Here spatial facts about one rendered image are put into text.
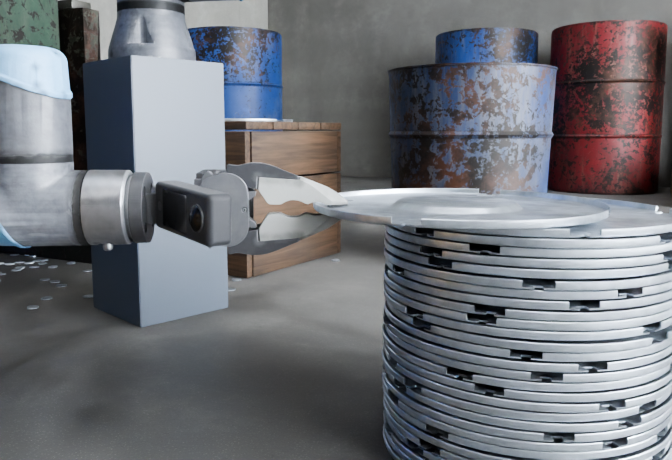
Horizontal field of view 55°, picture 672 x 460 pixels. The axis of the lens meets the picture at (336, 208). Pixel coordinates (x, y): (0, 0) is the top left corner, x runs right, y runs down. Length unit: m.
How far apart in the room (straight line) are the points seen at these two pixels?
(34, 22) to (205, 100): 0.62
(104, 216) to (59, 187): 0.05
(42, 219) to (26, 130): 0.08
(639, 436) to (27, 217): 0.58
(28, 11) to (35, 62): 1.02
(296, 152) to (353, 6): 3.24
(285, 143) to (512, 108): 0.53
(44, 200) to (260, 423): 0.34
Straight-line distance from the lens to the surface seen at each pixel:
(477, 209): 0.61
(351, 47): 4.71
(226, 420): 0.79
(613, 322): 0.59
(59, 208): 0.66
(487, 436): 0.60
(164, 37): 1.17
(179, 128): 1.14
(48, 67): 0.67
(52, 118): 0.67
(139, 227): 0.65
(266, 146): 1.48
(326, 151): 1.67
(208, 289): 1.21
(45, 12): 1.72
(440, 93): 1.51
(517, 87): 1.53
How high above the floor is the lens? 0.33
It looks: 7 degrees down
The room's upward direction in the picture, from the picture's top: straight up
